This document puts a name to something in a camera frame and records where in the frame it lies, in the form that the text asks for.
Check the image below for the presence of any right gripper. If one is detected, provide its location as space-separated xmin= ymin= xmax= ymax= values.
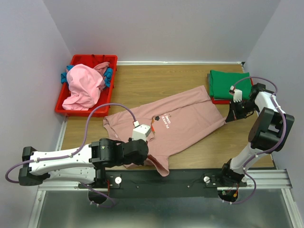
xmin=225 ymin=99 xmax=259 ymax=123

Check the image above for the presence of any dusty pink printed t-shirt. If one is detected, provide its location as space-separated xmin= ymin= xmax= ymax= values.
xmin=103 ymin=85 xmax=225 ymax=177

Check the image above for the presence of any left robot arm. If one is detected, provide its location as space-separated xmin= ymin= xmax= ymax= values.
xmin=18 ymin=138 xmax=148 ymax=188

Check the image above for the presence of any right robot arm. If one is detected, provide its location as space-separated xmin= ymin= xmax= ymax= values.
xmin=218 ymin=83 xmax=295 ymax=187

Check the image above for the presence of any red folded t-shirt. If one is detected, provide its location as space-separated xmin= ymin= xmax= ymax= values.
xmin=209 ymin=76 xmax=253 ymax=104

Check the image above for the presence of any green folded t-shirt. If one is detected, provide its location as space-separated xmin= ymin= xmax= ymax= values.
xmin=209 ymin=70 xmax=252 ymax=100

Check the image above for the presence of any grey folded t-shirt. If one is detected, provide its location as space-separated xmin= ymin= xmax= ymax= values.
xmin=207 ymin=74 xmax=211 ymax=89

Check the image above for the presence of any blue t-shirt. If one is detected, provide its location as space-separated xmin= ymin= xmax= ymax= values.
xmin=60 ymin=65 xmax=113 ymax=87

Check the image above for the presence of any light pink t-shirt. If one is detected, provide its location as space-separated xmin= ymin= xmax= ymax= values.
xmin=62 ymin=64 xmax=105 ymax=111

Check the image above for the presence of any coral pink t-shirt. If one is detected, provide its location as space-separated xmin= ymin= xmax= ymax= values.
xmin=93 ymin=62 xmax=110 ymax=76

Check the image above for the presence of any red plastic bin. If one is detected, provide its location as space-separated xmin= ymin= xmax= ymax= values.
xmin=55 ymin=54 xmax=118 ymax=117

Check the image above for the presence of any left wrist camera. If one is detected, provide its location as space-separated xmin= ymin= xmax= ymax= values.
xmin=132 ymin=121 xmax=151 ymax=141

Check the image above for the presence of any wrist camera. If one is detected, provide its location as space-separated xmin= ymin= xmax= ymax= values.
xmin=229 ymin=85 xmax=243 ymax=103
xmin=132 ymin=121 xmax=151 ymax=141

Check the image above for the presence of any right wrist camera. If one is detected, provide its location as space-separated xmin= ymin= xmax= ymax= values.
xmin=229 ymin=85 xmax=243 ymax=103

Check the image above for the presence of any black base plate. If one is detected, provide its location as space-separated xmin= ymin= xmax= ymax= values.
xmin=78 ymin=168 xmax=247 ymax=200

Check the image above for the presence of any aluminium frame rail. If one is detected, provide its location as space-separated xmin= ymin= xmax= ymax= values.
xmin=34 ymin=116 xmax=304 ymax=228

